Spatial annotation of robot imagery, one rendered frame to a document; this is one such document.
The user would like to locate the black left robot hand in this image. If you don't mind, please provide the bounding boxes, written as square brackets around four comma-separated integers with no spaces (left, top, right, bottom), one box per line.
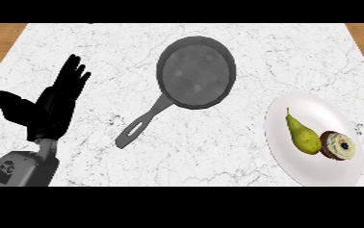
[0,53,92,143]

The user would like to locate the grey frying pan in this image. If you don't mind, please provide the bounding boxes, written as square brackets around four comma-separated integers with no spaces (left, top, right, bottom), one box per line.
[114,36,237,150]

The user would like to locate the white plate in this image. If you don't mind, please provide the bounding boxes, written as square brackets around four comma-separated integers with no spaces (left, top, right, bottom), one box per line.
[264,92,364,188]

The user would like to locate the chocolate cupcake with white frosting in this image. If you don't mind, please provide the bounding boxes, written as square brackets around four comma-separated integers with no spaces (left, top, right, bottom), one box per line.
[318,130,358,162]

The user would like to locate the green pear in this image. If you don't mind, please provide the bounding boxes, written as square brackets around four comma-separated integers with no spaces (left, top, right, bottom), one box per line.
[284,107,324,156]

